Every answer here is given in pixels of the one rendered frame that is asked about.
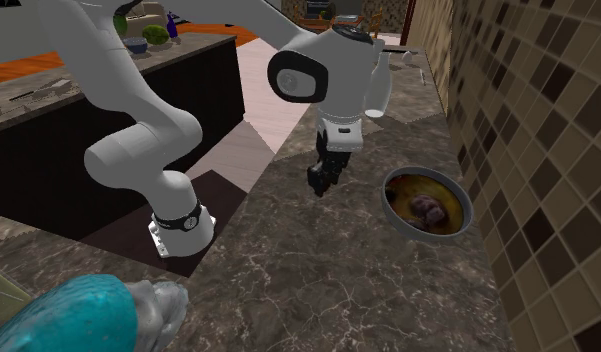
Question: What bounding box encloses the green round ball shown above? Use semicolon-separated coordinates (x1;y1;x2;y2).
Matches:
141;24;171;47

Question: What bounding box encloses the teal and grey figure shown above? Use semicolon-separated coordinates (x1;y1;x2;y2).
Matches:
0;272;191;352

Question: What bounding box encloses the dark kitchen island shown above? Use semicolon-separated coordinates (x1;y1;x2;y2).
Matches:
0;32;247;241

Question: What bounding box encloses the dark robot stand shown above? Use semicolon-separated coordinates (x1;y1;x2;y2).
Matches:
79;169;249;279

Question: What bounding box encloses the white bottle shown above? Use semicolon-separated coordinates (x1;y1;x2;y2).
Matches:
364;38;394;120

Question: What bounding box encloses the grey bowl with brown food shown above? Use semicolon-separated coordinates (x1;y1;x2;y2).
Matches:
380;165;475;243

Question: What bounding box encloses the blue bowl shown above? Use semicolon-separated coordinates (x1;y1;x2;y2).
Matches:
122;36;150;55

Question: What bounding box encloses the wooden dining table with chairs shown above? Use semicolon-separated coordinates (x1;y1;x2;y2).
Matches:
292;3;384;39

